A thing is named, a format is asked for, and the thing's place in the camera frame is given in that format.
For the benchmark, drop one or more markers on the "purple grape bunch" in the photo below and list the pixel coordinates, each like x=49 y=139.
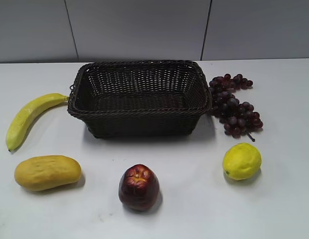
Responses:
x=239 y=118

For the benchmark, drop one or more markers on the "black woven basket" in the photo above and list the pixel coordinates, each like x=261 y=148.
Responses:
x=140 y=98

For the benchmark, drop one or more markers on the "dark red apple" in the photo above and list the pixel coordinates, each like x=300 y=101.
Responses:
x=138 y=188

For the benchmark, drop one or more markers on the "yellow lemon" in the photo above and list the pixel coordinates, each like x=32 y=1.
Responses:
x=242 y=161

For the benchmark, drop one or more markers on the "orange yellow mango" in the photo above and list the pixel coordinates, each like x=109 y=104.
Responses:
x=45 y=172

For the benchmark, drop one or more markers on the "yellow banana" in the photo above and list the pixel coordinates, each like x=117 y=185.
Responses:
x=18 y=128

